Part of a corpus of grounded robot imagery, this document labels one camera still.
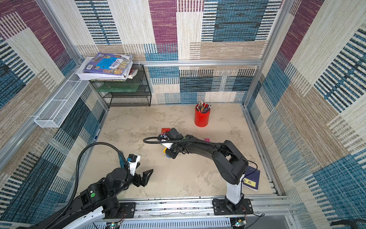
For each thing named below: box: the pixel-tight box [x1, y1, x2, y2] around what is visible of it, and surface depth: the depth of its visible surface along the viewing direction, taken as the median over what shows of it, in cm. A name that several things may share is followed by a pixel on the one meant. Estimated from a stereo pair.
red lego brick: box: [161, 127, 172, 136], surface depth 104 cm
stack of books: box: [75, 52, 138, 81], surface depth 81 cm
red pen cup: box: [194, 108, 211, 128], surface depth 109 cm
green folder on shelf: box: [95, 82, 141, 93], surface depth 97 cm
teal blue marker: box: [117, 150, 125, 169], surface depth 91 cm
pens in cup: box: [196, 100, 212, 114], surface depth 101 cm
